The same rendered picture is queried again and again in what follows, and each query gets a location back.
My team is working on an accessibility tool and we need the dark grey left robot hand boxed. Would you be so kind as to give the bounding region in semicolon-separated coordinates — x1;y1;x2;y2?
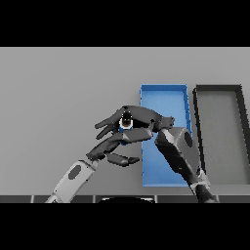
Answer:
85;127;154;168

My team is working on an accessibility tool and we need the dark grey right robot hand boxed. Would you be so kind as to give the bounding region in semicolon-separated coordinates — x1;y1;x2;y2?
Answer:
94;104;176;141

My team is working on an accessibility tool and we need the blue pipe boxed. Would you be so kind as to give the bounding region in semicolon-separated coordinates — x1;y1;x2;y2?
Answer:
117;110;135;146

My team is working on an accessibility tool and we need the blue bin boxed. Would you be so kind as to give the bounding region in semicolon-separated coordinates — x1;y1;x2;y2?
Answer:
139;83;194;188

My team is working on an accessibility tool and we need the dark grey bin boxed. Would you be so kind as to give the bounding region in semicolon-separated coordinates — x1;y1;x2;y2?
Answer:
191;84;250;186

